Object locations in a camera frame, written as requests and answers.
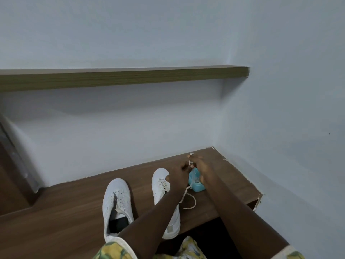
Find person's left hand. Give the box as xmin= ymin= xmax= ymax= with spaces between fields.
xmin=165 ymin=162 xmax=191 ymax=195

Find person's right hand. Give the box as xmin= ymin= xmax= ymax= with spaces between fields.
xmin=187 ymin=154 xmax=215 ymax=187

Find blue plastic basket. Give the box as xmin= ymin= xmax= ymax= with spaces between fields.
xmin=188 ymin=167 xmax=206 ymax=193

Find white sneaker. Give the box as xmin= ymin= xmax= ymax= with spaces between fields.
xmin=151 ymin=167 xmax=181 ymax=240
xmin=102 ymin=178 xmax=135 ymax=244

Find cream shoelace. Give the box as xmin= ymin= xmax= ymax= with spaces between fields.
xmin=157 ymin=152 xmax=197 ymax=211

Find person's left forearm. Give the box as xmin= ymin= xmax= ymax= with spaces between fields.
xmin=118 ymin=188 xmax=184 ymax=257

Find person's right forearm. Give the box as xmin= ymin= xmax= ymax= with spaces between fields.
xmin=205 ymin=178 xmax=289 ymax=259

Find wooden wall shelf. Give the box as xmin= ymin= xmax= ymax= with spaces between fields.
xmin=0 ymin=65 xmax=251 ymax=92

